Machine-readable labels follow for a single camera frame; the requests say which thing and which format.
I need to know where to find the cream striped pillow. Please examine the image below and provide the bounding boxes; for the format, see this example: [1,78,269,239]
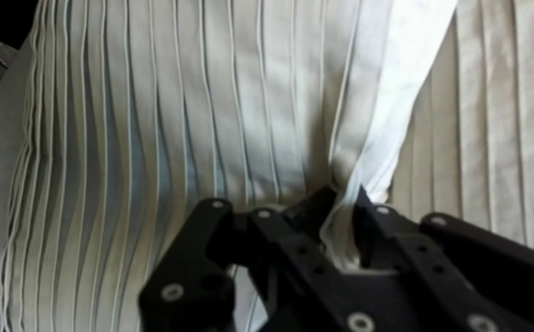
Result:
[387,0,534,259]
[0,0,461,332]

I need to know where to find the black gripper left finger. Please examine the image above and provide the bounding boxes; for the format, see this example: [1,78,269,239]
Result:
[138,184,415,332]

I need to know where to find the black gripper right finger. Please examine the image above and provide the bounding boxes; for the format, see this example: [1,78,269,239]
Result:
[350,182,534,332]

